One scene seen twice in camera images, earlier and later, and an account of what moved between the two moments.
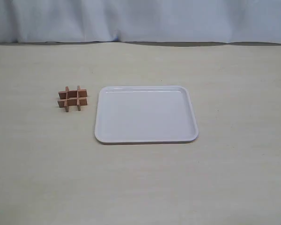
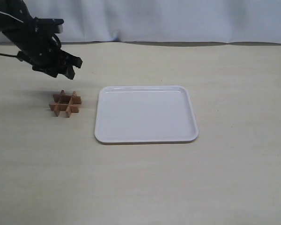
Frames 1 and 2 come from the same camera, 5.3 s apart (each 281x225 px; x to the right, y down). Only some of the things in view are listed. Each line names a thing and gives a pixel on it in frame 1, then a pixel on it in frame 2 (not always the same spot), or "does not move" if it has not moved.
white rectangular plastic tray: (144, 114) does not move
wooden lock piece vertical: (77, 100) → (68, 109)
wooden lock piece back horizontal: (73, 93) → (59, 98)
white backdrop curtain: (267, 21) does not move
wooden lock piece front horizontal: (80, 101) → (73, 108)
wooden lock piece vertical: (65, 101) → (56, 109)
